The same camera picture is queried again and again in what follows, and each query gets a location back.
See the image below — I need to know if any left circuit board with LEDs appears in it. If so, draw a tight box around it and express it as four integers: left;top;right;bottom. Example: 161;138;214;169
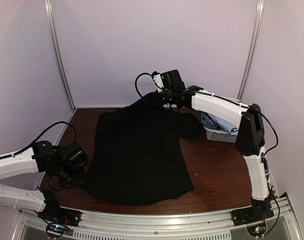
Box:
45;222;70;238

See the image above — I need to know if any right aluminium frame post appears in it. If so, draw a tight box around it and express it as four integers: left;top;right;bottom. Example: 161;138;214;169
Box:
237;0;265;102

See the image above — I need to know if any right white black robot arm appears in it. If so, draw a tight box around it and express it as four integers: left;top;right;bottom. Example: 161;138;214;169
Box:
151;69;273;221

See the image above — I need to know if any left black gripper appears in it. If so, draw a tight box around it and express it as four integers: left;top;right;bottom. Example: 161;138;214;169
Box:
53;163;86;190

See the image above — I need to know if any left aluminium frame post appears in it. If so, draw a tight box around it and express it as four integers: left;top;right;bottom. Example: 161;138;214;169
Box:
44;0;76;112

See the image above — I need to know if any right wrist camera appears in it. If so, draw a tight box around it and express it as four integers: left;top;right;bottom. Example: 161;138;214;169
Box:
151;71;164;93

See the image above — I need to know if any black long sleeve shirt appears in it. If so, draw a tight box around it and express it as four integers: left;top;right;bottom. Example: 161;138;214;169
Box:
81;92;201;206

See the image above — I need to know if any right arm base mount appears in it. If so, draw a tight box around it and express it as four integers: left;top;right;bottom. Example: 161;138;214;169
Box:
231;206;274;226

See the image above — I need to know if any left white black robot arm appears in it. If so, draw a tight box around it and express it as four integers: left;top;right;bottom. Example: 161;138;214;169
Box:
0;140;88;222

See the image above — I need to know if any right circuit board with LEDs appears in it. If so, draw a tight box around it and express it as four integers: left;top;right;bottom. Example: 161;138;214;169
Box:
246;223;267;238

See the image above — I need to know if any aluminium frame post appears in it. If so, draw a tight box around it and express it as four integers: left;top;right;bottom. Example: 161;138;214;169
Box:
44;0;76;112
237;0;265;102

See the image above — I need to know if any light blue shirt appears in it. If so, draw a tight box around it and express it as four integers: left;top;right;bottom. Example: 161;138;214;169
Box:
211;115;239;136

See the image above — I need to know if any front aluminium rail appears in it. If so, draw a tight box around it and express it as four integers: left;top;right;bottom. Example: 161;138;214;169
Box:
16;196;297;240

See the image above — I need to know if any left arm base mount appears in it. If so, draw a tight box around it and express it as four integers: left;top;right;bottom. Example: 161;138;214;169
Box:
38;190;81;227

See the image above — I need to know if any white perforated plastic basket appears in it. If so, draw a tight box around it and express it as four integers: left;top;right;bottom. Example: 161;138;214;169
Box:
203;126;238;144

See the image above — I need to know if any blue checkered shirt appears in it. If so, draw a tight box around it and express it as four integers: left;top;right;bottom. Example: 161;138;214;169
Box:
200;112;222;131

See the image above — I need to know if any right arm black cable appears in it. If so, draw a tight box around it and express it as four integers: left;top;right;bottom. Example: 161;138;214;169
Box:
134;72;158;101

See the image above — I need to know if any circuit board with leds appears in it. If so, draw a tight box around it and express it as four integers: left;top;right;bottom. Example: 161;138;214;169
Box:
45;222;70;238
246;223;267;238

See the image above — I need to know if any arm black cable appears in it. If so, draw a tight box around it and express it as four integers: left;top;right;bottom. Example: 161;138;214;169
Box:
0;120;78;161
134;72;158;101

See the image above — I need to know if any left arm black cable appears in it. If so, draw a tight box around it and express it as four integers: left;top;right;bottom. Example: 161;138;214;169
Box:
0;120;78;161

